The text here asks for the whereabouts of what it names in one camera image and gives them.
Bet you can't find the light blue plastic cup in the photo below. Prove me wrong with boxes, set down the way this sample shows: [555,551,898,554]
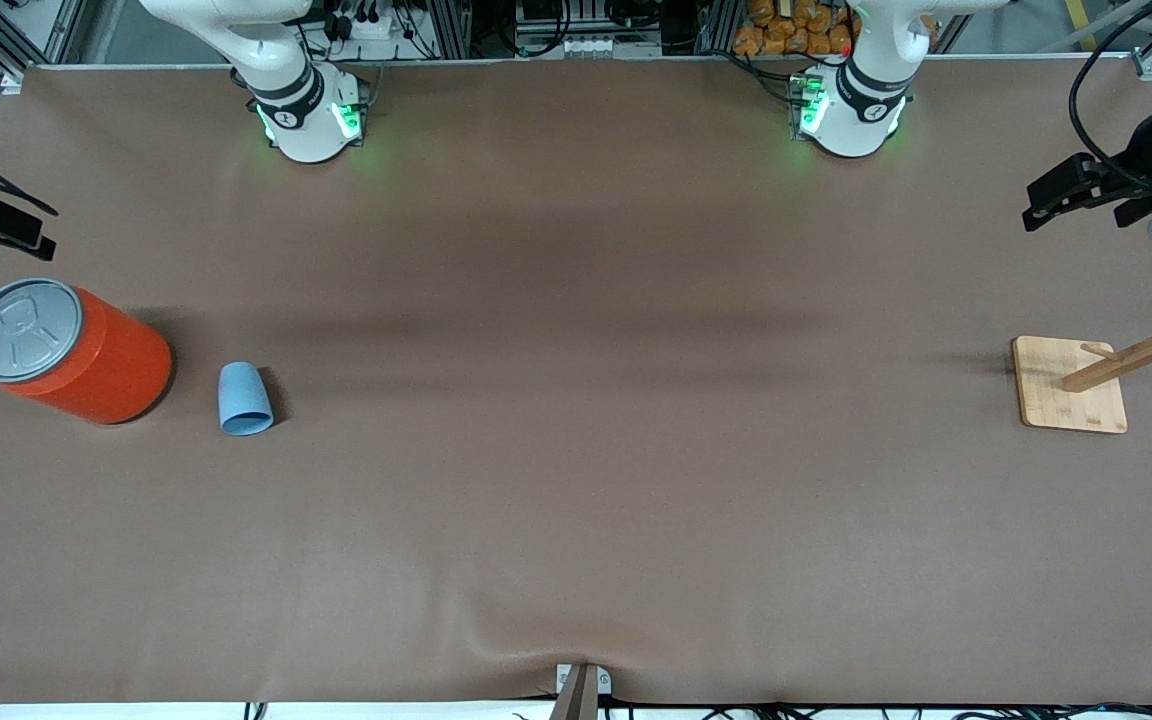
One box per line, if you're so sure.
[218,361,275,437]

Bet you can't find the orange can with grey lid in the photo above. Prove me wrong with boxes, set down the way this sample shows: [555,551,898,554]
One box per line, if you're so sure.
[0,278,174,426]

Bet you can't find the wooden mug tree stand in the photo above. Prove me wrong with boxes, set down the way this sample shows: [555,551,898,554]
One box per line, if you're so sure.
[1012,268,1152,435]

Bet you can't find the orange packaged snacks pile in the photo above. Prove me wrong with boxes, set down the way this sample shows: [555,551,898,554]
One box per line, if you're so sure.
[734,0,859,57]

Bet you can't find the white power strip with plugs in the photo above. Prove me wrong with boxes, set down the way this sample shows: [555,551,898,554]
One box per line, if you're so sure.
[334,8,409,43]

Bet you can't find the brown table cover sheet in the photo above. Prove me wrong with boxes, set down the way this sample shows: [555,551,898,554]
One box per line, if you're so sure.
[0,55,1152,706]

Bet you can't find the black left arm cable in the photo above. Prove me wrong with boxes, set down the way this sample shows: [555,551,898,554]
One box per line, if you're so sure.
[1069,0,1152,191]

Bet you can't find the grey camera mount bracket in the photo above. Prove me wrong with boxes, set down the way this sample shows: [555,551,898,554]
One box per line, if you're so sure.
[548,662,613,720]

